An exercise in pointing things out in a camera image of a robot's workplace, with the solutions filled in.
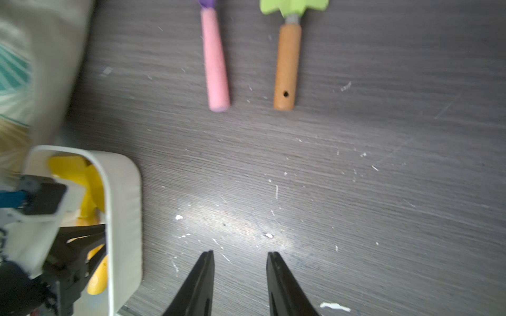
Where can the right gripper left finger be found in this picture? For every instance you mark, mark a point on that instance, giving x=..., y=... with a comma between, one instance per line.
x=195, y=296

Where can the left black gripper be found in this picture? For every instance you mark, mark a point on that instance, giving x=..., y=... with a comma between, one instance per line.
x=66, y=273

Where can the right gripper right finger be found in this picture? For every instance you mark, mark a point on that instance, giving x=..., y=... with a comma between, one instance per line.
x=285, y=294

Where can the yellow shovel blue tip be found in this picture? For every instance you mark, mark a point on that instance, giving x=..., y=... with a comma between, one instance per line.
x=80, y=171

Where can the white storage box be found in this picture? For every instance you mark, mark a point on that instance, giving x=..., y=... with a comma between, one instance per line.
x=123, y=219

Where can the purple shovel pink handle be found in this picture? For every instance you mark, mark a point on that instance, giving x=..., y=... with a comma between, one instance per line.
x=214, y=58

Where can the green shovel wooden handle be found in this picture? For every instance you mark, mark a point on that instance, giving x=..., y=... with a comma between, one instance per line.
x=290, y=36

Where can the patterned teal yellow pillow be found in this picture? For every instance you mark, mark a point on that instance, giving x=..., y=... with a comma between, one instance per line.
x=42, y=48

